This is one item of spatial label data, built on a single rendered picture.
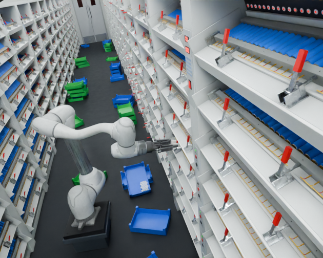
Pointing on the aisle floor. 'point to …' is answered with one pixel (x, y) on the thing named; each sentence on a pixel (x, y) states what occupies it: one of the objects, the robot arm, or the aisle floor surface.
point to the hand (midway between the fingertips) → (177, 143)
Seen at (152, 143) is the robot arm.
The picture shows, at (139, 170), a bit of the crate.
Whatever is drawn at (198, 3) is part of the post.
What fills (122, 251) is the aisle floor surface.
